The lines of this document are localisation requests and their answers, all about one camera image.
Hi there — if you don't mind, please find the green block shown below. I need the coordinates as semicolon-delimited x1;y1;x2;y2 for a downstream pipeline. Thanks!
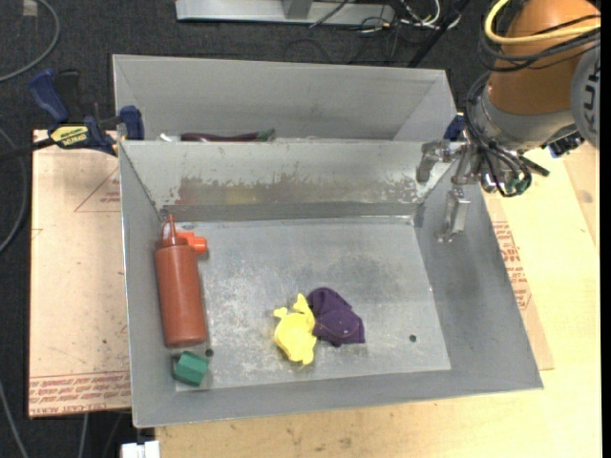
171;349;212;388

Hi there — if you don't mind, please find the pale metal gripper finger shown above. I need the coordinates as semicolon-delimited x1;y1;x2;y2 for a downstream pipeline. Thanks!
415;139;453;184
435;188;473;245

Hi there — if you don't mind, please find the red-brown squeeze bottle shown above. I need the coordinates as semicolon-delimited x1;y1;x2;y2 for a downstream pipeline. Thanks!
153;213;210;350

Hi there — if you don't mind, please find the grey metal bin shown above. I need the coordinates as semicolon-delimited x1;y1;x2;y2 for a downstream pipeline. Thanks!
112;53;545;429

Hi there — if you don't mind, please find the small orange plastic piece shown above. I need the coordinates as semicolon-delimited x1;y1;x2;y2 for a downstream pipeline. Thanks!
178;231;209;259

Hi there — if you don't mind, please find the yellow toy animal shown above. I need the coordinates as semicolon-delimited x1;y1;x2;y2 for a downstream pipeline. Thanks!
272;293;318;367

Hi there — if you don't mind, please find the brown cardboard board red print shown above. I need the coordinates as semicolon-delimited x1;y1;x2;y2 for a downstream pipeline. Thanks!
27;128;556;420

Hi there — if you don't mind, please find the purple cloth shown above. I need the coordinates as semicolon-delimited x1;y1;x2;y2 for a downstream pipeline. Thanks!
305;286;368;349

